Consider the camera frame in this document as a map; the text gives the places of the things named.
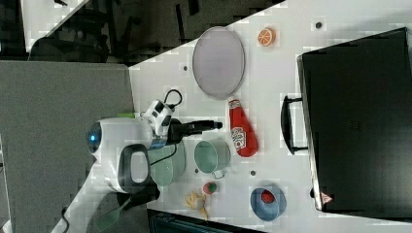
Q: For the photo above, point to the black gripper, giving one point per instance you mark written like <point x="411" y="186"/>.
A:
<point x="177" y="130"/>

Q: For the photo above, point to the red plush ketchup bottle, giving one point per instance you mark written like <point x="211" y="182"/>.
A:
<point x="242" y="133"/>

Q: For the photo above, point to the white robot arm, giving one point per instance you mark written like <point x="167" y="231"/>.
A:
<point x="121" y="144"/>

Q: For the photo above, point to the green plastic strainer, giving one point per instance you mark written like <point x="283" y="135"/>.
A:
<point x="167" y="164"/>

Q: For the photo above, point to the green mug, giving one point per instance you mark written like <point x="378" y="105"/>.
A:
<point x="212" y="157"/>

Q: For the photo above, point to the red strawberry toy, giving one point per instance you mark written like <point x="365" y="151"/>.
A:
<point x="210" y="188"/>

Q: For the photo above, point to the peeled banana toy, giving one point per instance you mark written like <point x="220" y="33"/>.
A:
<point x="197" y="202"/>

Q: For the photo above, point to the grey round plate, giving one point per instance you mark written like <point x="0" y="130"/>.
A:
<point x="218" y="62"/>

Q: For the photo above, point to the red toy in bowl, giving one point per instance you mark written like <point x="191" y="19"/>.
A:
<point x="267" y="197"/>

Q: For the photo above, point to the blue bowl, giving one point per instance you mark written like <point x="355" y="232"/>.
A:
<point x="268" y="212"/>

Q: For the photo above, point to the orange slice toy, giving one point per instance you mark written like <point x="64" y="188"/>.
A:
<point x="266" y="37"/>

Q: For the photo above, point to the silver toaster oven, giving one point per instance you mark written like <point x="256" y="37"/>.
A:
<point x="357" y="109"/>

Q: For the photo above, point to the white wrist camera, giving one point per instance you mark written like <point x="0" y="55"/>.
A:
<point x="159" y="114"/>

